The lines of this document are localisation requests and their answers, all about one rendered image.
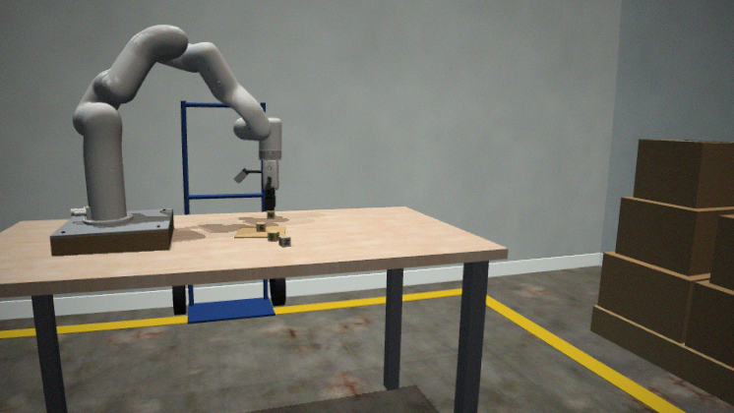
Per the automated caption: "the tan flat mat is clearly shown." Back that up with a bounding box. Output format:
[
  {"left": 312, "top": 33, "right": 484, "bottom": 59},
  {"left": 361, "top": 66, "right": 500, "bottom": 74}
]
[{"left": 234, "top": 226, "right": 286, "bottom": 238}]

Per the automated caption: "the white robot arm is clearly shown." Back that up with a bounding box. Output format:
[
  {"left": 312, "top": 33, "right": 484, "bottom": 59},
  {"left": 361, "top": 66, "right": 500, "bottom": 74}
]
[{"left": 71, "top": 25, "right": 281, "bottom": 226}]

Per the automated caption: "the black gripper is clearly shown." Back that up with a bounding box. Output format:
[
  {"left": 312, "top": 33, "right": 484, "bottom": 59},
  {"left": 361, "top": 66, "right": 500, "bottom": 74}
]
[{"left": 259, "top": 158, "right": 281, "bottom": 210}]

